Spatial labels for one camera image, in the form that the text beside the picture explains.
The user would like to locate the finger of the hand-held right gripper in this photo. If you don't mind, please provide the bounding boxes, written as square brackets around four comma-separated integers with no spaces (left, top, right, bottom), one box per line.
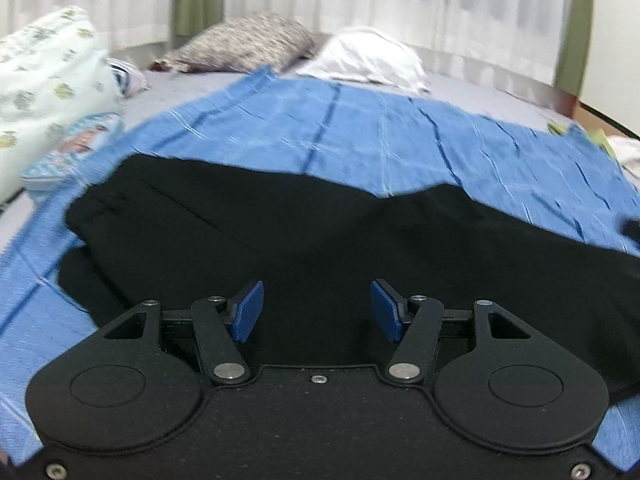
[619,217,640,247]

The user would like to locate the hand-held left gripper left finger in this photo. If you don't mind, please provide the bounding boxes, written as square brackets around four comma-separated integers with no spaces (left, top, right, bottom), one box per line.
[102,280,265,387]

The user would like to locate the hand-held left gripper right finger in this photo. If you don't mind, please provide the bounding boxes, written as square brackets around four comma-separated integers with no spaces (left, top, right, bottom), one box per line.
[371,278,534,386]

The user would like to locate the black pants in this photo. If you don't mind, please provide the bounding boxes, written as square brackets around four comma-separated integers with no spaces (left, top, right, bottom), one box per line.
[57,154,640,401]

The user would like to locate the white cloth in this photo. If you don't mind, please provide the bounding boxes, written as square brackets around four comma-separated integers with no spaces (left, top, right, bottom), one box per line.
[607,136,640,176]

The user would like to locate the green cloth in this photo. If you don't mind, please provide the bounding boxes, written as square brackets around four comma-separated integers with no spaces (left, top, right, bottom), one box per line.
[547,121,621,161]

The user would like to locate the blue striped blanket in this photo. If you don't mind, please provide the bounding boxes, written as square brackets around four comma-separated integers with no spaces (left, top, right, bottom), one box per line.
[0,66,640,468]

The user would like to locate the striped cloth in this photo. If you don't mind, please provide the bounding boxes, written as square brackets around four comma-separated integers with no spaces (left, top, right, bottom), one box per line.
[107,58,150,97]

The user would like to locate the grey patterned pillow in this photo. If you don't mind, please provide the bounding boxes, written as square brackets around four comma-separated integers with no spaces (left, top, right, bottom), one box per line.
[151,11,316,75]

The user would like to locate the white patterned pillow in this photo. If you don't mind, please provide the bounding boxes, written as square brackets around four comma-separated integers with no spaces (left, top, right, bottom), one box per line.
[0,6,121,205]

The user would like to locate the white sheer curtain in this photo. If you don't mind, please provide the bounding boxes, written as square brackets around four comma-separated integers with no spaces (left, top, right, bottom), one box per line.
[0,0,576,86]

